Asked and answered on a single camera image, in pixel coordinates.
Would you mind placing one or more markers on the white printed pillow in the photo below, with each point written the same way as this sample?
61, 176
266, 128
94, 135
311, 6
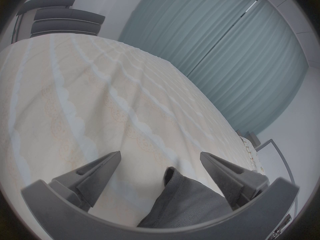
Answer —
252, 156

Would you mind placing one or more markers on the black T-shirt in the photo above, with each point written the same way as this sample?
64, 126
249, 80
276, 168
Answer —
180, 204

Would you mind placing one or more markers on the bed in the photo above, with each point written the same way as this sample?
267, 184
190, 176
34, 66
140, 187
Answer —
100, 96

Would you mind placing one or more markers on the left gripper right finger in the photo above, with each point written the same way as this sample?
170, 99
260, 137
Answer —
237, 184

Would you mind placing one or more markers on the grey bedside table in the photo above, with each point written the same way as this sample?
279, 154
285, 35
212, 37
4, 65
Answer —
253, 137

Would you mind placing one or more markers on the blue-green curtain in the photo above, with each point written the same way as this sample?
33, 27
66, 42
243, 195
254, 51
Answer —
250, 71
175, 21

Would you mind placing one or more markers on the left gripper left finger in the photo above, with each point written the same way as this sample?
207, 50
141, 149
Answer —
90, 184

